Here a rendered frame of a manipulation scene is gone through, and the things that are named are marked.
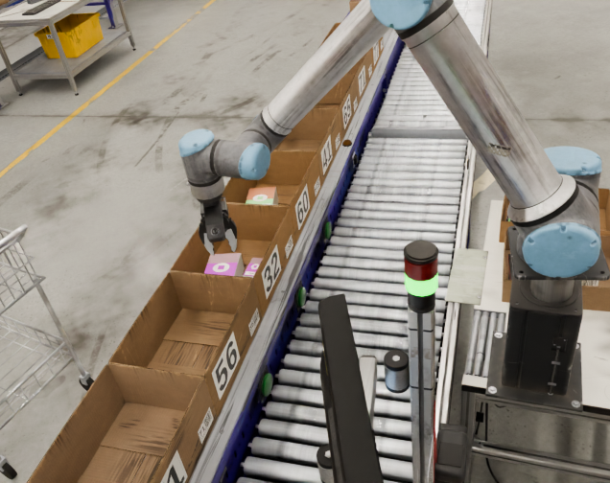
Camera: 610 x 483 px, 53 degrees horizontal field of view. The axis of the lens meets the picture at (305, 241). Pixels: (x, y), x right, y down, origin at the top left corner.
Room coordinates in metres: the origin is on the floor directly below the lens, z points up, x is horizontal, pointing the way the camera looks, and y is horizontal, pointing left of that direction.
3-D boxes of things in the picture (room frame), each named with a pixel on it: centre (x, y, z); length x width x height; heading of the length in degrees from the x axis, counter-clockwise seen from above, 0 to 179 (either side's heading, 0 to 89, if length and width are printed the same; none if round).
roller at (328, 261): (1.79, -0.29, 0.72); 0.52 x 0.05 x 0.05; 69
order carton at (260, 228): (1.68, 0.24, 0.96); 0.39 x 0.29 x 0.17; 159
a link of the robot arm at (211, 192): (1.39, 0.23, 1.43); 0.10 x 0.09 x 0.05; 93
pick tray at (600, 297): (1.54, -0.86, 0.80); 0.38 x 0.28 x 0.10; 69
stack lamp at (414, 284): (0.70, -0.17, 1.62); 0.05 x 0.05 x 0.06
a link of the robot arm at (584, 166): (1.17, -0.62, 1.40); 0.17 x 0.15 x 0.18; 155
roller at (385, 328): (1.48, -0.17, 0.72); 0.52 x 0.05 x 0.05; 69
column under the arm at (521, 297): (1.18, -0.62, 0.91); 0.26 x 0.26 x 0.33; 66
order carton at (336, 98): (2.78, -0.18, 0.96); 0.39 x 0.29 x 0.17; 159
